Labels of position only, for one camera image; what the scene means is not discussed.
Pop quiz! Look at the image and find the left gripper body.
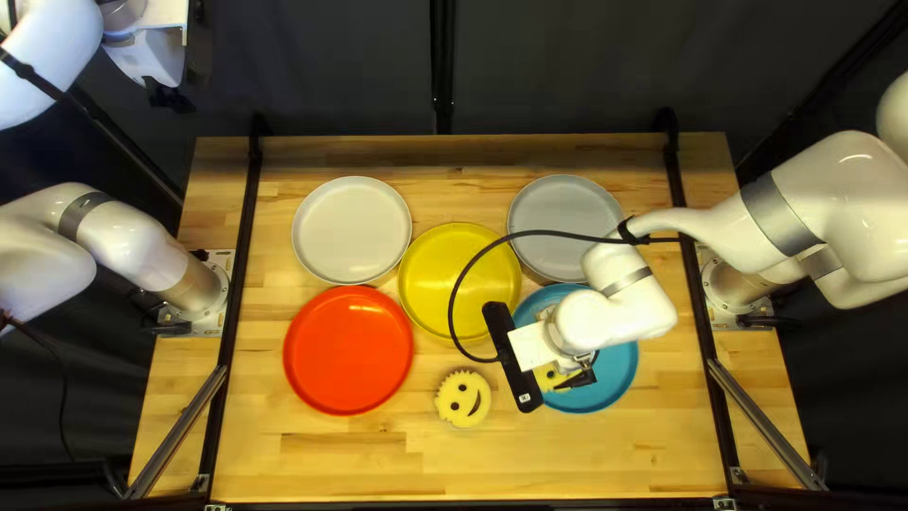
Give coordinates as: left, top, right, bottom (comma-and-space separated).
101, 0, 190, 89

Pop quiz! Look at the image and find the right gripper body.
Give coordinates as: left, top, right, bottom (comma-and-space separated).
507, 319, 598, 376

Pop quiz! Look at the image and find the yellow smiling sponge green backing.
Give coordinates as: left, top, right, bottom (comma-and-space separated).
533, 362, 579, 395

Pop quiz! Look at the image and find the yellow smiling sponge blue backing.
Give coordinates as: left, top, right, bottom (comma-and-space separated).
435, 367, 492, 430

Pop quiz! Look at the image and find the teal round plate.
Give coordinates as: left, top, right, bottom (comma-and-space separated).
509, 282, 639, 414

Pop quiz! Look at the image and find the yellow round plate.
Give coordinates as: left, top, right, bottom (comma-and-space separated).
397, 222, 524, 343

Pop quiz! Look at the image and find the orange round plate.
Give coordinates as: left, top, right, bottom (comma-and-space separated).
282, 285, 415, 417

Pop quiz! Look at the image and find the pale grey round plate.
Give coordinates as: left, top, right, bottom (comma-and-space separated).
291, 175, 413, 286

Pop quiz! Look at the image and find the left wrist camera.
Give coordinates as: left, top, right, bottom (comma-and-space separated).
187, 0, 212, 80

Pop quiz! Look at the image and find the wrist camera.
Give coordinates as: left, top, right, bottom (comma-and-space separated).
481, 301, 545, 414
187, 0, 212, 80

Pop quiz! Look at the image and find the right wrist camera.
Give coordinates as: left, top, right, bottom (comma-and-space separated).
481, 301, 545, 414

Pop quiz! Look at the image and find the black cable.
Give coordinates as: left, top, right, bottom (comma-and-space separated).
447, 220, 699, 364

